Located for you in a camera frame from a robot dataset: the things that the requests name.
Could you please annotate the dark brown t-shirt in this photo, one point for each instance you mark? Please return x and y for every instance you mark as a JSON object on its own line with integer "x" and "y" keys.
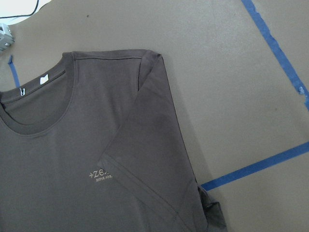
{"x": 94, "y": 145}

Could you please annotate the aluminium frame post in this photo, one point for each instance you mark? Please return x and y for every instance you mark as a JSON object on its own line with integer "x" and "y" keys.
{"x": 6, "y": 37}

